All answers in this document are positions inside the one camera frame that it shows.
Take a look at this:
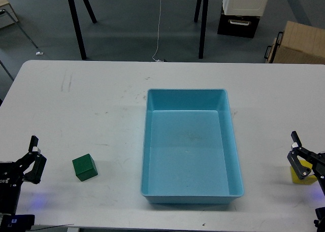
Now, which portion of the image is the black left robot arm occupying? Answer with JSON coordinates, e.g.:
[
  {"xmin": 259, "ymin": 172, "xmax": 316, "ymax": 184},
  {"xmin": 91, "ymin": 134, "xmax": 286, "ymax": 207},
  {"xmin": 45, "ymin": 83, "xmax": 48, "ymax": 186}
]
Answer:
[{"xmin": 1, "ymin": 136, "xmax": 47, "ymax": 231}]

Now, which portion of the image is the yellow wooden block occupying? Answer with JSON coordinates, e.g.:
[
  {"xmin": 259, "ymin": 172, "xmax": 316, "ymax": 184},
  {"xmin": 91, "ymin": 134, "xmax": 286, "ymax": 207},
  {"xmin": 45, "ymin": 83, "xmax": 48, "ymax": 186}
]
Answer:
[{"xmin": 290, "ymin": 159, "xmax": 319, "ymax": 185}]

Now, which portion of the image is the black storage box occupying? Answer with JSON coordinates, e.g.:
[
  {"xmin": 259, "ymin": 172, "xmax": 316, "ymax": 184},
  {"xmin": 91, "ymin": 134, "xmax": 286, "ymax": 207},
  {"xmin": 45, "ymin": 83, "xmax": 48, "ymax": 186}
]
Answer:
[{"xmin": 217, "ymin": 9, "xmax": 260, "ymax": 39}]

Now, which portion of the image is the cardboard box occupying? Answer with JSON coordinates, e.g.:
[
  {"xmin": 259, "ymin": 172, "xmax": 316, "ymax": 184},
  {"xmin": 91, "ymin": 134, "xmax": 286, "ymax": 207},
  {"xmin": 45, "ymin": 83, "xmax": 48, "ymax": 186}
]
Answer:
[{"xmin": 273, "ymin": 21, "xmax": 324, "ymax": 64}]

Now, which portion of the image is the white storage crate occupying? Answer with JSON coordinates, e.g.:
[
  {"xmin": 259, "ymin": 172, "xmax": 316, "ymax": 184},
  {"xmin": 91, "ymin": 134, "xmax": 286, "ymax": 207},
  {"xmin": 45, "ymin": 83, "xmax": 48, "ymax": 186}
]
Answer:
[{"xmin": 222, "ymin": 0, "xmax": 268, "ymax": 17}]

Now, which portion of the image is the green wooden block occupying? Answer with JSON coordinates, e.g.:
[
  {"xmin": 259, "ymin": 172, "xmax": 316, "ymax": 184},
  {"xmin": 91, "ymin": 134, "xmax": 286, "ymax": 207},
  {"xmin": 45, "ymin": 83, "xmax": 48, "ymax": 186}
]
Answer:
[{"xmin": 72, "ymin": 153, "xmax": 98, "ymax": 182}]

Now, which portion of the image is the thin black wire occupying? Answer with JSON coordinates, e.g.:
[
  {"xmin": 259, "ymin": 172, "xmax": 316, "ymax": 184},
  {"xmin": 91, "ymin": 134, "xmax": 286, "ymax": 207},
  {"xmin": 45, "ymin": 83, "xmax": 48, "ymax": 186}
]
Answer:
[{"xmin": 34, "ymin": 223, "xmax": 75, "ymax": 229}]

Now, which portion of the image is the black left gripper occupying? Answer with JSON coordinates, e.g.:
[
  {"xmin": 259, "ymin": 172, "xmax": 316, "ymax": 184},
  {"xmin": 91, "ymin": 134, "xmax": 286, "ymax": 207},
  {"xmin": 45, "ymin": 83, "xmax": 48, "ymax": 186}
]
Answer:
[{"xmin": 1, "ymin": 136, "xmax": 47, "ymax": 215}]

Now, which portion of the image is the wooden drawer cabinet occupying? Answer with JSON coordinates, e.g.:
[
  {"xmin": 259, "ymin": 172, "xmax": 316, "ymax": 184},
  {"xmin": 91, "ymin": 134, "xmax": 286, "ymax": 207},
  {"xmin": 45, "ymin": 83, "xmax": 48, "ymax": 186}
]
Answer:
[{"xmin": 0, "ymin": 0, "xmax": 18, "ymax": 28}]

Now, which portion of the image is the black table leg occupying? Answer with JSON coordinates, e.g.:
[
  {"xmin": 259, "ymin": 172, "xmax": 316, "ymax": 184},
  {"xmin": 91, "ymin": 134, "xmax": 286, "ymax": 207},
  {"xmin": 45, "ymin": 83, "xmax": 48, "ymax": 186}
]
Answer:
[
  {"xmin": 198, "ymin": 0, "xmax": 209, "ymax": 59},
  {"xmin": 83, "ymin": 0, "xmax": 97, "ymax": 24},
  {"xmin": 68, "ymin": 0, "xmax": 87, "ymax": 60},
  {"xmin": 193, "ymin": 0, "xmax": 202, "ymax": 23}
]

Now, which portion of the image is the light blue plastic box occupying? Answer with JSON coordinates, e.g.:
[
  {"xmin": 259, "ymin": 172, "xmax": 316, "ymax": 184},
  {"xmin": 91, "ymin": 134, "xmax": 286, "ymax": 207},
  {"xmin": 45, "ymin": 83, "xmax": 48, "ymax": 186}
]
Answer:
[{"xmin": 141, "ymin": 89, "xmax": 244, "ymax": 204}]

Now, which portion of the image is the white cable on floor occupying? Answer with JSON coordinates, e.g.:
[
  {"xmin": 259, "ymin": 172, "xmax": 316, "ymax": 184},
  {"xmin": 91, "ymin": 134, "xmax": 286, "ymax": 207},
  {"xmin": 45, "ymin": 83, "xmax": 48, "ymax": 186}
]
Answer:
[{"xmin": 151, "ymin": 0, "xmax": 166, "ymax": 63}]

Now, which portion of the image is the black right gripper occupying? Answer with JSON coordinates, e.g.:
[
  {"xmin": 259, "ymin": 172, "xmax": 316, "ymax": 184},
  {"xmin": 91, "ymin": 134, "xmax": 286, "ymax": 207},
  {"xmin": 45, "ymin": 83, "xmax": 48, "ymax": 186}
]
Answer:
[{"xmin": 287, "ymin": 131, "xmax": 325, "ymax": 193}]

